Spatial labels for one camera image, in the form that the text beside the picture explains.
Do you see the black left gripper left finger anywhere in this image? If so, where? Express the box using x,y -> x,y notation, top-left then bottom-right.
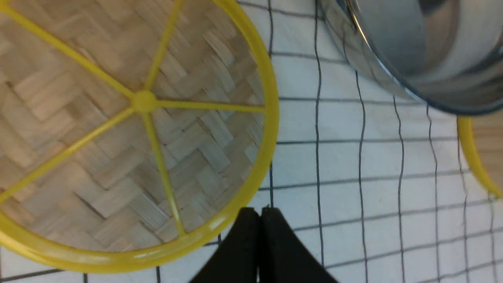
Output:
191,208 -> 259,283

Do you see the yellow bamboo steamer basket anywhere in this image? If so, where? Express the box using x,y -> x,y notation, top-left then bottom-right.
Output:
457,111 -> 503,199

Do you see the white grid tablecloth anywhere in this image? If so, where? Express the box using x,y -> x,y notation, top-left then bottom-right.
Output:
1,0 -> 502,283

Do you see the yellow bamboo steamer lid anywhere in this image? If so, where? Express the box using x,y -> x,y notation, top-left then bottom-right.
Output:
0,0 -> 279,273

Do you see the stainless steel pot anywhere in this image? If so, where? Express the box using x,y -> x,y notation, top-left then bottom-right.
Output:
320,0 -> 503,116

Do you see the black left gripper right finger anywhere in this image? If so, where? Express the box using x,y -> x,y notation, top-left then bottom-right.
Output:
259,207 -> 337,283

